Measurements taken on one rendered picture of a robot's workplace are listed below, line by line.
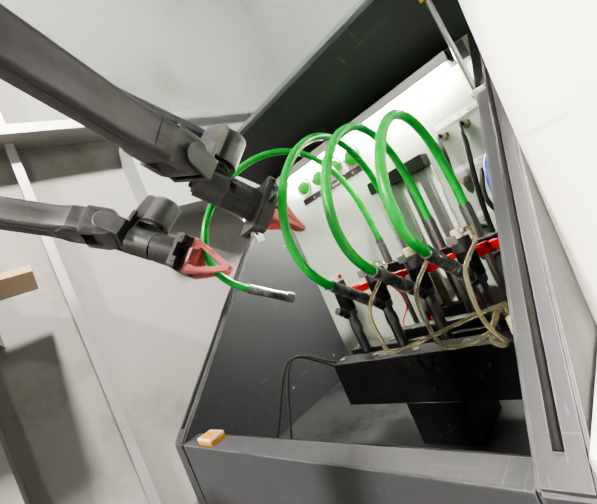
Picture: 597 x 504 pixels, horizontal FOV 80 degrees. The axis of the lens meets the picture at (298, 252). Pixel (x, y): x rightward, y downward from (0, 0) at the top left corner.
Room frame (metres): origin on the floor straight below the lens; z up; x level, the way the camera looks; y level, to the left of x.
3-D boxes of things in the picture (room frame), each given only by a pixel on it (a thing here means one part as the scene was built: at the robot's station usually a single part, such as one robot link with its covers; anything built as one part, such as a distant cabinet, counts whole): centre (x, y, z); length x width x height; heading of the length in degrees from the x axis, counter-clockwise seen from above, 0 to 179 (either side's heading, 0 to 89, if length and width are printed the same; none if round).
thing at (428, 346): (0.59, -0.13, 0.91); 0.34 x 0.10 x 0.15; 46
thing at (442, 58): (0.86, -0.23, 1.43); 0.54 x 0.03 x 0.02; 46
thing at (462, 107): (0.70, -0.40, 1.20); 0.13 x 0.03 x 0.31; 46
